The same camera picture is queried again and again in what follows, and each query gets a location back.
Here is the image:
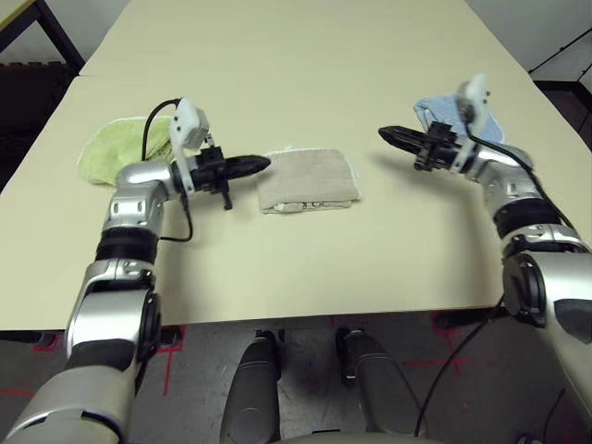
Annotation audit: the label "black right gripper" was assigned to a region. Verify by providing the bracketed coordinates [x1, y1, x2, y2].
[377, 120, 467, 173]

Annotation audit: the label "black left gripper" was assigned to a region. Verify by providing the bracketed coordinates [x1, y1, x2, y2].
[191, 145, 272, 212]

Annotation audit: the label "beige towel with white trim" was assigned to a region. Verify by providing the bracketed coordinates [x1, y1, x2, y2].
[257, 147, 364, 216]

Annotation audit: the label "blue folded towel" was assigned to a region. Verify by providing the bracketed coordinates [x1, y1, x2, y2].
[413, 94, 508, 144]

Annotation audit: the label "green folded towel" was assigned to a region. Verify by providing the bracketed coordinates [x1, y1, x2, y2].
[76, 115, 186, 186]

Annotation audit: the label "grey robot left leg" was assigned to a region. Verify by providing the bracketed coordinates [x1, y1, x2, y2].
[219, 335, 282, 444]

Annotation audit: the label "black foam floor mats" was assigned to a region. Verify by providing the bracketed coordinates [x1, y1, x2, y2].
[0, 59, 78, 186]

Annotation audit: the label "grey robot torso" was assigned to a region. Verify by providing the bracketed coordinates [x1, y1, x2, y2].
[277, 427, 440, 444]

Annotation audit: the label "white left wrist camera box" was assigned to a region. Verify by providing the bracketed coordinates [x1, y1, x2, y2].
[168, 96, 212, 193]

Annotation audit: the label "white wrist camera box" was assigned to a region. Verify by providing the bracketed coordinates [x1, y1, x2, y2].
[168, 96, 212, 193]
[455, 73, 491, 175]

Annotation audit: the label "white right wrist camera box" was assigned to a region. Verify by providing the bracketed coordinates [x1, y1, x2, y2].
[455, 73, 491, 175]

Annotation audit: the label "black left wrist camera cable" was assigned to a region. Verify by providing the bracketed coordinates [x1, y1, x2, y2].
[141, 97, 194, 242]

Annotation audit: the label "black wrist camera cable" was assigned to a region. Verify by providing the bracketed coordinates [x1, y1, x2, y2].
[141, 97, 194, 242]
[413, 133, 579, 438]

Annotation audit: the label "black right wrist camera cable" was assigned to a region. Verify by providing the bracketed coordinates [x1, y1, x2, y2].
[413, 133, 579, 438]

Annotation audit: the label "wooden side table black frame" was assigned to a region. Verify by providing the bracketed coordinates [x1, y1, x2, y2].
[0, 0, 87, 75]

